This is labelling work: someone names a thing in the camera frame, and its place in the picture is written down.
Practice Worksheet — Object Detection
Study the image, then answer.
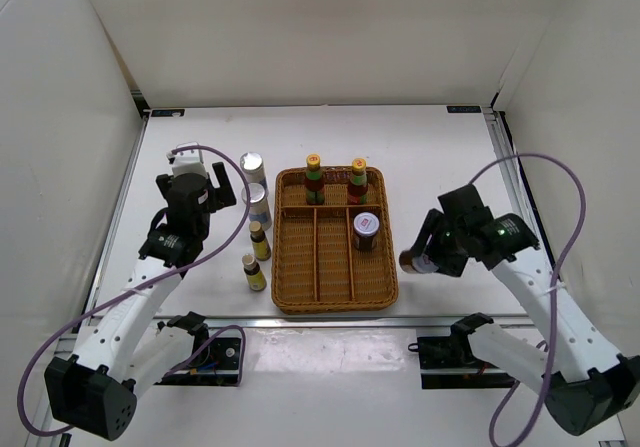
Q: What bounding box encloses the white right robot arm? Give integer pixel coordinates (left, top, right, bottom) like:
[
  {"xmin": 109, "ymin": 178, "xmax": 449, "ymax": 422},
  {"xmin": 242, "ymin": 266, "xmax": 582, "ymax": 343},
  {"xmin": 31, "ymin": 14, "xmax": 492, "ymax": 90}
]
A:
[{"xmin": 399, "ymin": 185, "xmax": 639, "ymax": 436}]

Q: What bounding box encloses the near yellow-label small bottle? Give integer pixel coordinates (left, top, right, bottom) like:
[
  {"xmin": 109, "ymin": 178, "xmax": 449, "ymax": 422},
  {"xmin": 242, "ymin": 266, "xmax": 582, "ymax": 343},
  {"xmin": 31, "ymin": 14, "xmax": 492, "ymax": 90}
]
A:
[{"xmin": 242, "ymin": 254, "xmax": 267, "ymax": 292}]

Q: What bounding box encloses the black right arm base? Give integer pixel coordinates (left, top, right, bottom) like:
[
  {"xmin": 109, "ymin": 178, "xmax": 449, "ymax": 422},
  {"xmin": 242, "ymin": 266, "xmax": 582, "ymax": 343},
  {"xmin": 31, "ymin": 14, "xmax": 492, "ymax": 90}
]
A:
[{"xmin": 408, "ymin": 336, "xmax": 514, "ymax": 390}]

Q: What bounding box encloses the far yellow-label small bottle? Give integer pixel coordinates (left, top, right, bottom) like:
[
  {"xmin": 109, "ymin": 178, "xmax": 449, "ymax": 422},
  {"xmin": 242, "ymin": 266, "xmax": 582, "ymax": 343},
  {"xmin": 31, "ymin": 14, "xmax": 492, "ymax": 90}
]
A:
[{"xmin": 249, "ymin": 221, "xmax": 271, "ymax": 261}]

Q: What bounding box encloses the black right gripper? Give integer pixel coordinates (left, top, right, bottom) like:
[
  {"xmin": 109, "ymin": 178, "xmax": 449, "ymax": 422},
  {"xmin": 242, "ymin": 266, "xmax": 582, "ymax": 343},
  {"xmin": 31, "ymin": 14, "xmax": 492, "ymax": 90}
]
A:
[{"xmin": 406, "ymin": 208, "xmax": 468, "ymax": 278}]

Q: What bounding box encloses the yellow-cap sauce bottle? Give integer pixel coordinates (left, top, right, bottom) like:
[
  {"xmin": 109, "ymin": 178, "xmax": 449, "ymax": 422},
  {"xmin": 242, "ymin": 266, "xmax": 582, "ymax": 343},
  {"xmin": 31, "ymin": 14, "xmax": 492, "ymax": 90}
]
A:
[
  {"xmin": 347, "ymin": 158, "xmax": 368, "ymax": 205},
  {"xmin": 304, "ymin": 153, "xmax": 325, "ymax": 205}
]

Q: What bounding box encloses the yellow-label small bottle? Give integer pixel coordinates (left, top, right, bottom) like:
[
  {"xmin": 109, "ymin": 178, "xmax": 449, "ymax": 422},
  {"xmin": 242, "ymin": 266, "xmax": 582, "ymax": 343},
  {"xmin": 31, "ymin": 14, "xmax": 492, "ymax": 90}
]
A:
[
  {"xmin": 242, "ymin": 254, "xmax": 267, "ymax": 292},
  {"xmin": 249, "ymin": 221, "xmax": 271, "ymax": 261}
]

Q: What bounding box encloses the silver-lid salt shaker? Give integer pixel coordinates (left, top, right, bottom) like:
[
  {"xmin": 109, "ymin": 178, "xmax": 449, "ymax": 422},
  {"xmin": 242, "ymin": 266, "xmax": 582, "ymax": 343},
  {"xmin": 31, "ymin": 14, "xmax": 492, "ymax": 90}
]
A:
[
  {"xmin": 240, "ymin": 152, "xmax": 267, "ymax": 188},
  {"xmin": 242, "ymin": 183, "xmax": 272, "ymax": 231}
]

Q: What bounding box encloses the right blue label sticker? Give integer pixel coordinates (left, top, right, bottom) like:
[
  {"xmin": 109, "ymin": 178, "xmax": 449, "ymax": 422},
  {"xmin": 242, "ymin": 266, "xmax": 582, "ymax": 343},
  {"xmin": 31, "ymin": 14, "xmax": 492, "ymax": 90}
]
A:
[{"xmin": 446, "ymin": 105, "xmax": 482, "ymax": 114}]

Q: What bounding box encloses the brown wicker basket tray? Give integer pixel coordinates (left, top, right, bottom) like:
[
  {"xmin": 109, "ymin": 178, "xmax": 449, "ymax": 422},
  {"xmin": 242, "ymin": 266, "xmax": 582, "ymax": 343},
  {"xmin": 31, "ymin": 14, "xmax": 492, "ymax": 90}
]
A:
[{"xmin": 271, "ymin": 166, "xmax": 399, "ymax": 314}]

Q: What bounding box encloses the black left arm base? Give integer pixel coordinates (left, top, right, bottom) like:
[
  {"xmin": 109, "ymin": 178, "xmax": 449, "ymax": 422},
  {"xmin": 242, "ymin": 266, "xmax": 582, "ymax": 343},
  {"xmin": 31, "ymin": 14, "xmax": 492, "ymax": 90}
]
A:
[{"xmin": 157, "ymin": 312, "xmax": 246, "ymax": 387}]

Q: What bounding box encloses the white-lid spice jar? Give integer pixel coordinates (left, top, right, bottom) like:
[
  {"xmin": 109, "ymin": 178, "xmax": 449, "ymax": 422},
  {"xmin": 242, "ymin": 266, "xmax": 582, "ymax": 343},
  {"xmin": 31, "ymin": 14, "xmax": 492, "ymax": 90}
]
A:
[
  {"xmin": 399, "ymin": 250, "xmax": 439, "ymax": 274},
  {"xmin": 353, "ymin": 212, "xmax": 380, "ymax": 252}
]

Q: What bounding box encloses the blue label sticker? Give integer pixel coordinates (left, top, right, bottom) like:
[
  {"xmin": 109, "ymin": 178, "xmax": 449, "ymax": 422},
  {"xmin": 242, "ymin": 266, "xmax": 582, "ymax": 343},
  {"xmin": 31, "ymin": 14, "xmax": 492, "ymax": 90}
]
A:
[
  {"xmin": 446, "ymin": 105, "xmax": 482, "ymax": 114},
  {"xmin": 150, "ymin": 109, "xmax": 185, "ymax": 118}
]

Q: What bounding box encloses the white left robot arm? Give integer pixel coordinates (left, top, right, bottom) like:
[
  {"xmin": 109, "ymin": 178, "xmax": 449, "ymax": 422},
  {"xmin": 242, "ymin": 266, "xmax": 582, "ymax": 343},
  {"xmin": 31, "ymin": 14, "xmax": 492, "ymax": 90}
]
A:
[{"xmin": 44, "ymin": 157, "xmax": 236, "ymax": 441}]

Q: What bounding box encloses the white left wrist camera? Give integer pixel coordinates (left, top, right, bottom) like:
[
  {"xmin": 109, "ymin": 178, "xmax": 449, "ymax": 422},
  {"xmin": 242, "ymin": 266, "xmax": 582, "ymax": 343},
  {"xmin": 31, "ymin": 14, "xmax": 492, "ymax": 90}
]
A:
[{"xmin": 166, "ymin": 142, "xmax": 207, "ymax": 178}]

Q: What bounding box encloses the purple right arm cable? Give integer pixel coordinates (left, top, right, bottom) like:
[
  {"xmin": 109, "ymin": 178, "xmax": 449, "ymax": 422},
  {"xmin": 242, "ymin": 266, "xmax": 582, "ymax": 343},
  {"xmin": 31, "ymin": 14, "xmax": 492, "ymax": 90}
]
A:
[{"xmin": 469, "ymin": 153, "xmax": 587, "ymax": 447}]

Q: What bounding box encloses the aluminium table frame rail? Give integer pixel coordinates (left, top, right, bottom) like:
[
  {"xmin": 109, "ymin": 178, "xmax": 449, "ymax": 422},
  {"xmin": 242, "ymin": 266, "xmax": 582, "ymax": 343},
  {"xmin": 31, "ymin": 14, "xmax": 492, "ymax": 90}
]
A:
[{"xmin": 482, "ymin": 109, "xmax": 571, "ymax": 328}]

